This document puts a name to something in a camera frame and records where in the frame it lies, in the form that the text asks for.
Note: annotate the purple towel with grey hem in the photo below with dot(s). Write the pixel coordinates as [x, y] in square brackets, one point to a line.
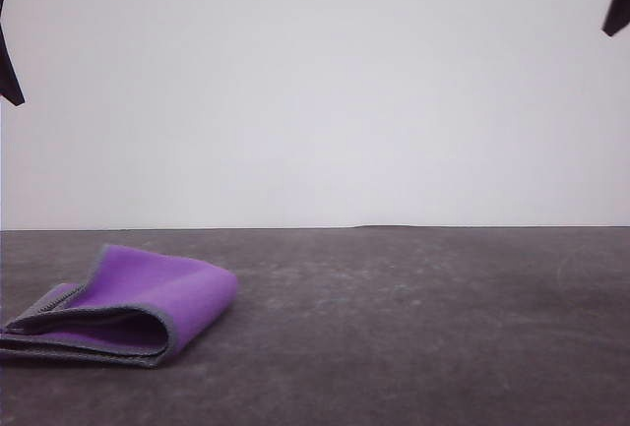
[197, 293]

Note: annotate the grey table cloth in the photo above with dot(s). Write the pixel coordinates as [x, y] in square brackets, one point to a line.
[443, 337]

